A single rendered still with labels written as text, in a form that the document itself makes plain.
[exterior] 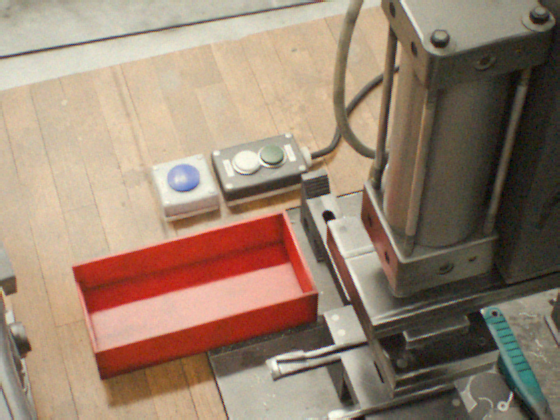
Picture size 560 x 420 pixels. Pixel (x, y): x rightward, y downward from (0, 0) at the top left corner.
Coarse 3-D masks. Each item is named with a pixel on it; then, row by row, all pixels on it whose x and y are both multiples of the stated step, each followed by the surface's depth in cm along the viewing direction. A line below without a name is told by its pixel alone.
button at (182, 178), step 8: (176, 168) 146; (184, 168) 145; (192, 168) 146; (168, 176) 145; (176, 176) 145; (184, 176) 145; (192, 176) 145; (168, 184) 145; (176, 184) 144; (184, 184) 144; (192, 184) 144
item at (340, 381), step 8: (328, 336) 128; (328, 344) 129; (328, 368) 133; (336, 368) 128; (376, 368) 126; (336, 376) 129; (344, 376) 125; (336, 384) 131; (344, 384) 128; (336, 392) 131; (344, 392) 129; (352, 392) 124; (344, 400) 131
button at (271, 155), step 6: (264, 150) 147; (270, 150) 147; (276, 150) 147; (282, 150) 147; (264, 156) 147; (270, 156) 147; (276, 156) 147; (282, 156) 147; (264, 162) 146; (270, 162) 146; (276, 162) 146
